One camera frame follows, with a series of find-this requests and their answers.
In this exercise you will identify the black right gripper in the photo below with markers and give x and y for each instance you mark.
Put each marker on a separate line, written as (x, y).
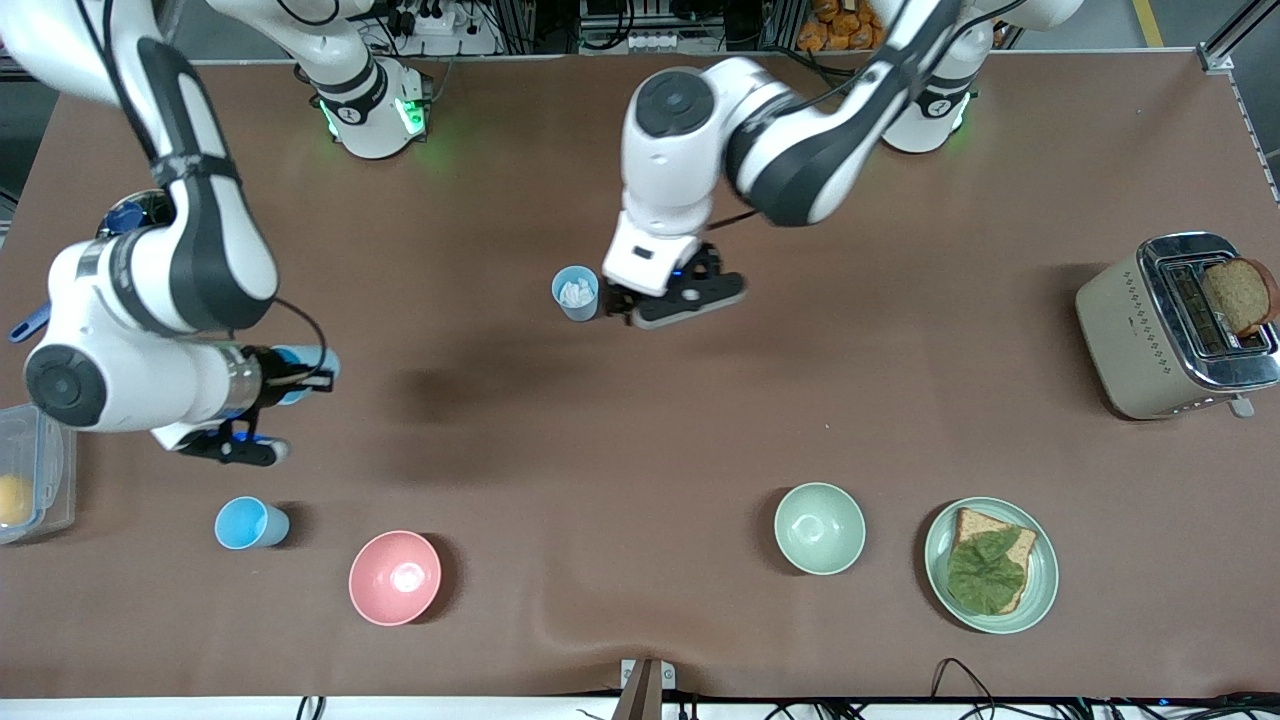
(268, 375)

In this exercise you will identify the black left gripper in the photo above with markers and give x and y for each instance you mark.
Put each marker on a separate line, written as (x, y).
(617, 300)

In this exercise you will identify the blue plastic cup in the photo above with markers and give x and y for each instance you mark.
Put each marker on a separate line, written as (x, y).
(310, 358)
(248, 524)

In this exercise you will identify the blue cup holding paper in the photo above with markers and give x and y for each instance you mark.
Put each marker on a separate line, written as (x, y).
(580, 312)

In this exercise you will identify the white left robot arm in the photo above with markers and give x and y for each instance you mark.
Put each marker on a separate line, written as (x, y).
(800, 150)

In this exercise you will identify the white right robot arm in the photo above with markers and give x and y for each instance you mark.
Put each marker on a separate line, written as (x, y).
(200, 250)

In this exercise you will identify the crumpled white paper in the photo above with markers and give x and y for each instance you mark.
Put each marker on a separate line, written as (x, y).
(575, 293)

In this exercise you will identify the pink bowl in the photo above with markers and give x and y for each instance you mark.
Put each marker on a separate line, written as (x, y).
(395, 578)

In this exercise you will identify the blue item inside pot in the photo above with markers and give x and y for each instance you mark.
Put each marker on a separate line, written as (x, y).
(125, 216)

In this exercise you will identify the small white power strip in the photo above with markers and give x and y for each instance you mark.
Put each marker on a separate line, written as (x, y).
(652, 42)

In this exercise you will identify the clear plastic lidded container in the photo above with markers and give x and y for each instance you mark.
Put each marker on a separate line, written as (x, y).
(50, 480)

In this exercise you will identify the pale green bowl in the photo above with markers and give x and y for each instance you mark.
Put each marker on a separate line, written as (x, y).
(820, 528)

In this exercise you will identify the yellow food in container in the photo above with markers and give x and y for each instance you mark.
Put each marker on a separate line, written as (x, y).
(12, 500)

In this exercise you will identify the white power strip with plugs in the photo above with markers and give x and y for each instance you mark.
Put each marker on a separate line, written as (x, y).
(430, 20)

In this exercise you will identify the bag of orange snacks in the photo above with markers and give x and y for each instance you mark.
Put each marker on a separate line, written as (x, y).
(840, 25)

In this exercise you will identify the brown bread slice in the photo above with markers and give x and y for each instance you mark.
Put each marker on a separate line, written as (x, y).
(975, 522)

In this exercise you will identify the green lettuce leaf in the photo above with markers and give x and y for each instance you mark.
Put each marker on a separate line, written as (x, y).
(985, 572)

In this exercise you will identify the beige and chrome toaster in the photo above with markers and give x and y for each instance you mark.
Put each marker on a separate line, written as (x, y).
(1120, 340)

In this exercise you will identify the pale green plate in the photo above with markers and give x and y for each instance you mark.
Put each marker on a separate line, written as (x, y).
(1042, 580)

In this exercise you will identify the toasted bread slice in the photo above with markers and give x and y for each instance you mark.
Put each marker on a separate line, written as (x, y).
(1240, 295)

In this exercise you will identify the metal table clamp bracket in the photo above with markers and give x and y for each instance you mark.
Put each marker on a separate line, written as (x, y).
(645, 680)

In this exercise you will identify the aluminium frame bar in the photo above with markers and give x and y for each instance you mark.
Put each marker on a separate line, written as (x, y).
(1218, 55)

